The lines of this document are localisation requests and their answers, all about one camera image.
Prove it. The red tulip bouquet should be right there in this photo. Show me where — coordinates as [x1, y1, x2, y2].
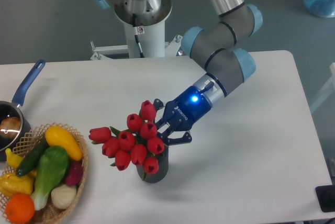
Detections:
[88, 100, 168, 171]

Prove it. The black device at edge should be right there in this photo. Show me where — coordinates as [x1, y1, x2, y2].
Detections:
[315, 185, 334, 212]

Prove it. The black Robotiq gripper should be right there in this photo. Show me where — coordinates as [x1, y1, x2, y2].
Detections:
[153, 85, 211, 146]

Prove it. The white garlic bulb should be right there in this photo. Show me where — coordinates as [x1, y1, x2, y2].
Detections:
[51, 184, 76, 209]

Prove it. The woven wicker basket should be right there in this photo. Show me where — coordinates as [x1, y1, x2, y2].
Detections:
[12, 122, 88, 223]

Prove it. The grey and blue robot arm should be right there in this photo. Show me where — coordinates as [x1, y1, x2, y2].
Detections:
[94, 0, 262, 145]

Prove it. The dark green cucumber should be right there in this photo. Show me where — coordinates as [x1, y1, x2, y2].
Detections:
[16, 139, 49, 177]

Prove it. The blue handled saucepan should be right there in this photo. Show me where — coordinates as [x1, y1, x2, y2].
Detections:
[1, 60, 46, 162]

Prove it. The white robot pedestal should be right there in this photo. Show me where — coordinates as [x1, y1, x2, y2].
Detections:
[91, 21, 184, 60]

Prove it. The orange fruit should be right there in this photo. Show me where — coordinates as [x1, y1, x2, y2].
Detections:
[5, 193, 35, 223]

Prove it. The brown bread in pan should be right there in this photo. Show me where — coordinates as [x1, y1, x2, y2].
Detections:
[1, 117, 21, 140]

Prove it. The dark grey ribbed vase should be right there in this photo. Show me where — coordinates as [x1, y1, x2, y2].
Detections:
[137, 148, 169, 183]

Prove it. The yellow squash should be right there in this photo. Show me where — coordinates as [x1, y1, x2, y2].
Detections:
[45, 126, 83, 161]

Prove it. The purple red radish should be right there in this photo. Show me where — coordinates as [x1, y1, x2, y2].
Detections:
[64, 161, 83, 186]

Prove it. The green bok choy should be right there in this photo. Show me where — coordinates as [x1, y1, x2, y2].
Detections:
[31, 146, 70, 211]

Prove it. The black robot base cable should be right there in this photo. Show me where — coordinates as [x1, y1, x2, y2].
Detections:
[131, 13, 145, 58]

